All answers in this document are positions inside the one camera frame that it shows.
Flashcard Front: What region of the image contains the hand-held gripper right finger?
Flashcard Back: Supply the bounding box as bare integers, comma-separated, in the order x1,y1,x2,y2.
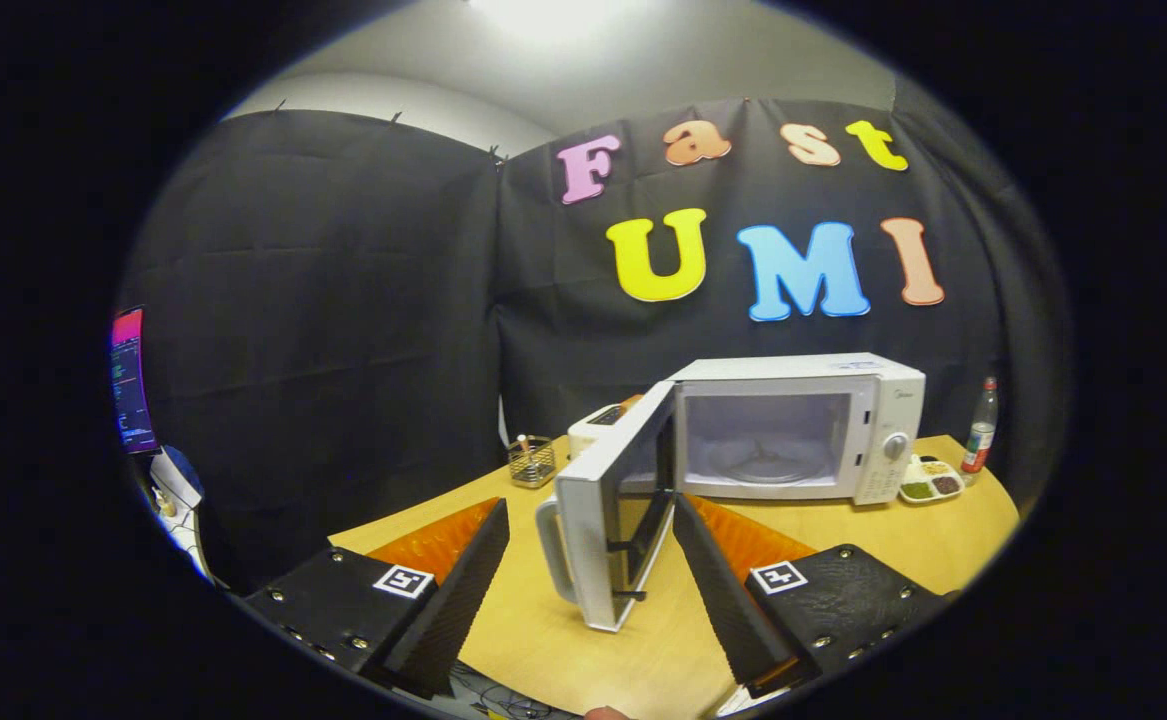
671,492,954,701

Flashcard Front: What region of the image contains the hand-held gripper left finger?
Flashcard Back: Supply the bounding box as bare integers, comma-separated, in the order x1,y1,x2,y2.
243,497,511,700

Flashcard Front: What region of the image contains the white toaster oven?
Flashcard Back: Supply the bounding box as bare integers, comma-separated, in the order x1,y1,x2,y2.
535,352,927,633

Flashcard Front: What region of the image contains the white bread toaster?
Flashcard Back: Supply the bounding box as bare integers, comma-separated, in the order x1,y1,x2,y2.
568,395,644,461

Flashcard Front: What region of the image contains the white divided dish with beans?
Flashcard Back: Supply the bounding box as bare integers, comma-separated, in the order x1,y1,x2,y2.
898,455,966,505

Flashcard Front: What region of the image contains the clear bottle with red label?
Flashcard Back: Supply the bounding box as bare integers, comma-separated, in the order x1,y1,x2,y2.
961,377,1000,475

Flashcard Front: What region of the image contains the computer monitor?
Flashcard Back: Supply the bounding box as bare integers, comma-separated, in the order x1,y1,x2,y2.
110,307,160,456

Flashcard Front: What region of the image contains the wire mesh holder basket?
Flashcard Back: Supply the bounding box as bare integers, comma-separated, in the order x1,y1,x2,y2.
507,434,557,489

